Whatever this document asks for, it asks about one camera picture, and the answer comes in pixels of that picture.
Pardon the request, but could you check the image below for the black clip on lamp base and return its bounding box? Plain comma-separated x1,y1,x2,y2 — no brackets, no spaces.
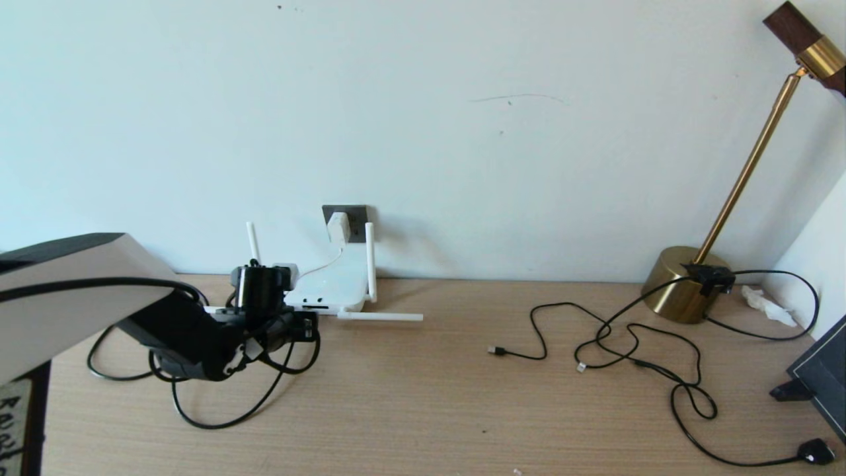
681,263,736,297

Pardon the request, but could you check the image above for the black standing frame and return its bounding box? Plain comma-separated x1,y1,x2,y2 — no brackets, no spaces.
769,314,846,445

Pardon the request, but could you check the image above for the brass desk lamp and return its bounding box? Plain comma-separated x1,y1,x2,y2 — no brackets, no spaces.
640,0,846,325

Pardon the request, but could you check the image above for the black cable with silver connector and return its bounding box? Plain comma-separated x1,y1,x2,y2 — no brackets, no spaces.
574,276,701,374

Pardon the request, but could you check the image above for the crumpled white tissue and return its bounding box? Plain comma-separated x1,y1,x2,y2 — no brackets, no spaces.
740,284,798,328

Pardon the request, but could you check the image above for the black USB cable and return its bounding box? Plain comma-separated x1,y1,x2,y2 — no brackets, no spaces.
487,302,638,361

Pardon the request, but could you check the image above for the white router with antennas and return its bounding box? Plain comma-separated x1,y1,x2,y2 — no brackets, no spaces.
202,222,424,323

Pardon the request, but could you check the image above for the grey wall socket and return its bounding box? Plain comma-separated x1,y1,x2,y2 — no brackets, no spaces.
323,205,368,244

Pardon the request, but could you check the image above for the black lamp power cord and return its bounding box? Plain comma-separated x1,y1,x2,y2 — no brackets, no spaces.
631,270,835,467

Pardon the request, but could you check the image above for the black ethernet cable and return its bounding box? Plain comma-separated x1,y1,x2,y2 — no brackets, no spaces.
87,284,298,430

